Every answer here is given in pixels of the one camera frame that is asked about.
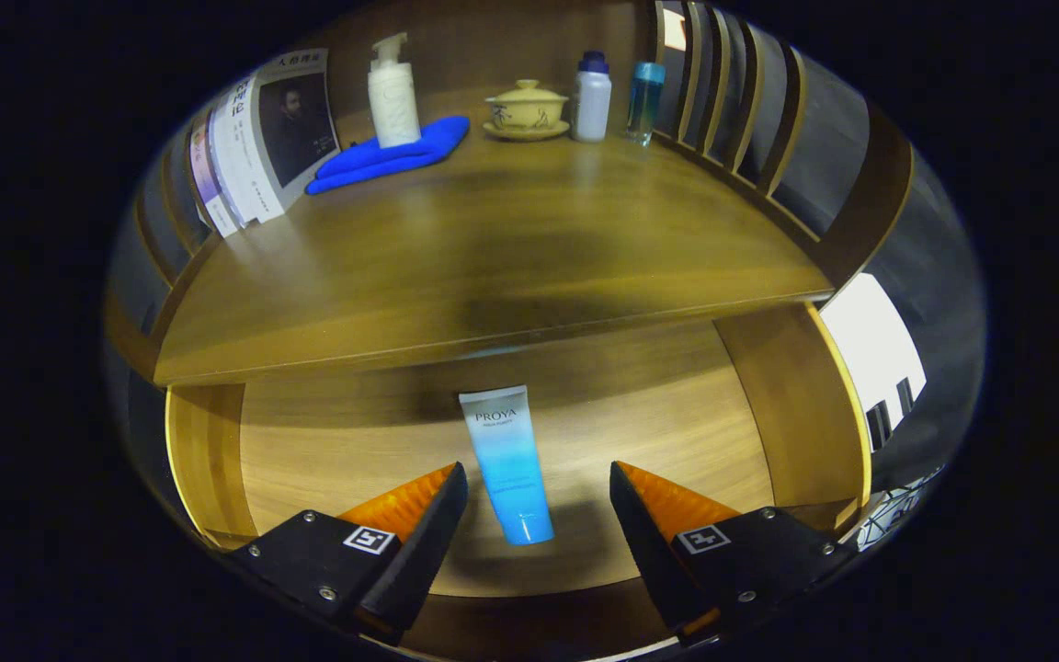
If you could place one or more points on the white pump bottle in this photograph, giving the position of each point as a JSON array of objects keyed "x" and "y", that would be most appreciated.
[{"x": 393, "y": 101}]

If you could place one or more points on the thick white portrait cover book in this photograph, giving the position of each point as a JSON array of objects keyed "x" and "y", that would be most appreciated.
[{"x": 295, "y": 129}]

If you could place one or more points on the yellow saucer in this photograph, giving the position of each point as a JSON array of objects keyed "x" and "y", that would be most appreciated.
[{"x": 527, "y": 133}]

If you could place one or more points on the blue white cosmetic tube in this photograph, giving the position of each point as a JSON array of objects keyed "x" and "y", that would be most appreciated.
[{"x": 506, "y": 460}]

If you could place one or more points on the yellow lidded teacup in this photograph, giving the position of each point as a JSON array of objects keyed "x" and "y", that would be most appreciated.
[{"x": 527, "y": 106}]

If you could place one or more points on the white bottle dark blue cap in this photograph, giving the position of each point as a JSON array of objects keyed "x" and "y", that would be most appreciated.
[{"x": 592, "y": 101}]

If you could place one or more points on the clear blue bottle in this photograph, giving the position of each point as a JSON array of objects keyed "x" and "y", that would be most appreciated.
[{"x": 645, "y": 106}]

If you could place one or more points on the purple spine book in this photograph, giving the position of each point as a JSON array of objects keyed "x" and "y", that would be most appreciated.
[{"x": 201, "y": 179}]

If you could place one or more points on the wooden drawer with black knob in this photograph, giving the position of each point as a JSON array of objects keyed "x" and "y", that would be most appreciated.
[{"x": 355, "y": 441}]

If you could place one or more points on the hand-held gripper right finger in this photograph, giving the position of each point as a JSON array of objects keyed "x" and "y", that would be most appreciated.
[{"x": 644, "y": 542}]

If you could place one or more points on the thin white book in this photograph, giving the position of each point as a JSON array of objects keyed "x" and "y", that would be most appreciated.
[{"x": 222, "y": 198}]

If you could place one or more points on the wooden countertop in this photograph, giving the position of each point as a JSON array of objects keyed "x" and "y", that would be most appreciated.
[{"x": 493, "y": 248}]

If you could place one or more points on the blue folded cloth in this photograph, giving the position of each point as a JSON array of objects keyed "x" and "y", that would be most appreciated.
[{"x": 373, "y": 161}]

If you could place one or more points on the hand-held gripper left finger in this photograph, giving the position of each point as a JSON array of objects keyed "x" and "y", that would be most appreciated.
[{"x": 433, "y": 542}]

